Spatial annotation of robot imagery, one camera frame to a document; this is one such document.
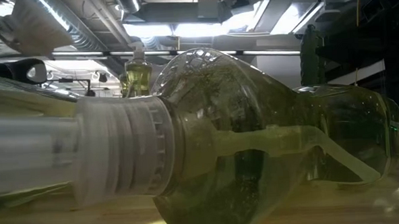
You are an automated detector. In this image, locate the silver spiral ventilation duct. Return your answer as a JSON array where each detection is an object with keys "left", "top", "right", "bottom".
[{"left": 32, "top": 0, "right": 133, "bottom": 56}]

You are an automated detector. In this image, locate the long linear ceiling light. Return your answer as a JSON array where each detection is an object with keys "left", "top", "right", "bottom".
[{"left": 51, "top": 40, "right": 301, "bottom": 65}]

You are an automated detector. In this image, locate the silver round ventilation duct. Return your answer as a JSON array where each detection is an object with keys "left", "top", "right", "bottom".
[{"left": 115, "top": 0, "right": 143, "bottom": 14}]

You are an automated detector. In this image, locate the black-handled white dish brush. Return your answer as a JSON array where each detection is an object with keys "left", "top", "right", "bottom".
[
  {"left": 0, "top": 0, "right": 75, "bottom": 58},
  {"left": 0, "top": 57, "right": 48, "bottom": 87}
]

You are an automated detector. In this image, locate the yellow soap pump bottle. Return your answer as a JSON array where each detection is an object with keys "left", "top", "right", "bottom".
[
  {"left": 0, "top": 68, "right": 85, "bottom": 213},
  {"left": 0, "top": 38, "right": 399, "bottom": 224},
  {"left": 123, "top": 41, "right": 154, "bottom": 98}
]

